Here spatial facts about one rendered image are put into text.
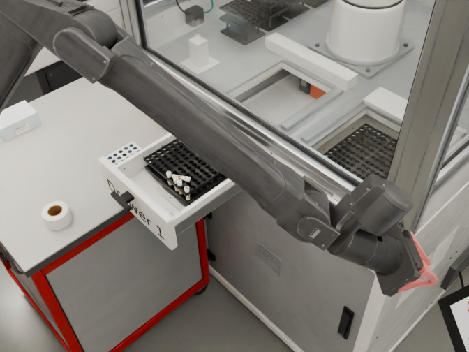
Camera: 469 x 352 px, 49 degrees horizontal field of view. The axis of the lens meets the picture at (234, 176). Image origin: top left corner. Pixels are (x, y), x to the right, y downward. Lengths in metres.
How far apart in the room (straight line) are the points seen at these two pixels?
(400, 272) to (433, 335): 1.37
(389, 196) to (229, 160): 0.22
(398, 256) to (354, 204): 0.12
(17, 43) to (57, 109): 1.13
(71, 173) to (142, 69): 0.94
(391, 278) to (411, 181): 0.28
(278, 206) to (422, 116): 0.35
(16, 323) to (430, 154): 1.74
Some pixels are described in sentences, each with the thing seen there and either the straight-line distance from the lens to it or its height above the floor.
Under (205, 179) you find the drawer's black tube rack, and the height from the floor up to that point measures 0.90.
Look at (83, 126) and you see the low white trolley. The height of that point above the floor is 0.76.
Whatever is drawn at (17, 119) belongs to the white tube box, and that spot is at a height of 0.81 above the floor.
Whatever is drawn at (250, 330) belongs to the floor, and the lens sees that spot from 2.05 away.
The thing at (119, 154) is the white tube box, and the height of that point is 0.80.
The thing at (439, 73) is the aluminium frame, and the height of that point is 1.34.
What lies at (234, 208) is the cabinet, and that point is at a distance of 1.63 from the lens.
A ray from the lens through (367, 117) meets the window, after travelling 1.04.
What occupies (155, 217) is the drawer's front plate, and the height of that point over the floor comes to 0.90.
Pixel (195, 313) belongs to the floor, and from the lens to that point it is 2.10.
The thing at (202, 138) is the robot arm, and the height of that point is 1.37.
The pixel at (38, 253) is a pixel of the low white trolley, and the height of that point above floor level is 0.76.
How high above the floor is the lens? 1.82
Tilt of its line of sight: 46 degrees down
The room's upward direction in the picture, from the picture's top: 2 degrees counter-clockwise
